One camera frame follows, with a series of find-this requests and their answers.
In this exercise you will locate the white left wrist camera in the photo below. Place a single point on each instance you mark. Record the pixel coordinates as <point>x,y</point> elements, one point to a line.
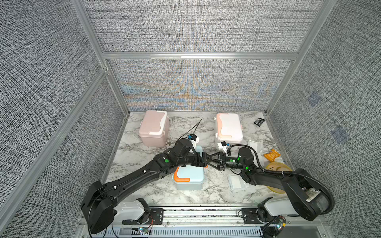
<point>193,139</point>

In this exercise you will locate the white pink medicine chest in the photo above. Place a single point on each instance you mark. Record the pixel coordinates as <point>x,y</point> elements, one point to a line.
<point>228,128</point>

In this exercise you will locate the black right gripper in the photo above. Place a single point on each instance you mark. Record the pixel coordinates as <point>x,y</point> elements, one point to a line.
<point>221,162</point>

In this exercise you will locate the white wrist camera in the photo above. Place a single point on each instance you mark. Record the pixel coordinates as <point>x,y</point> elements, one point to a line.
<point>224,146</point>
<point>193,139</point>

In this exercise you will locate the black foil sachet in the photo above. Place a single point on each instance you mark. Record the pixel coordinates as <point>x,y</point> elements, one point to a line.
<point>259,122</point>

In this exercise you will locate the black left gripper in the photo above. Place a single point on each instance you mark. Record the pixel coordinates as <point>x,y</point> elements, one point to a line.
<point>197,163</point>

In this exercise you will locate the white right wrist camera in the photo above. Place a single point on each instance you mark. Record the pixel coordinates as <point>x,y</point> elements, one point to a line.
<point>224,146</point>

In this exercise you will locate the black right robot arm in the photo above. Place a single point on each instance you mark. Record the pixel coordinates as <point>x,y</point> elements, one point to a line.
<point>308,196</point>

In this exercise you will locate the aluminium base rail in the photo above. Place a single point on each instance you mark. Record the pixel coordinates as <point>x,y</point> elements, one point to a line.
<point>215,221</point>

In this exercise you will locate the blue orange medicine box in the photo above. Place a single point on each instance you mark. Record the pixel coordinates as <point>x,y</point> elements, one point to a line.
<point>189,178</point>

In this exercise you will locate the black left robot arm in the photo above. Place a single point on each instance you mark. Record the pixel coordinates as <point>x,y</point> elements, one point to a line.
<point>101,199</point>

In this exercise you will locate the pink white medicine box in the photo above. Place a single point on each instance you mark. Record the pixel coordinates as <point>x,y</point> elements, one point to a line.
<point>154,128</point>

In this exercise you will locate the clear plastic gauze box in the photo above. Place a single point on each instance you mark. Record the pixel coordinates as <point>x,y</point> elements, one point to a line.
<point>258,146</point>

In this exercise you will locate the orange plastic toy piece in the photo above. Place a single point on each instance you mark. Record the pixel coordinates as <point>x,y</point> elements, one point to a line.
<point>272,155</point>

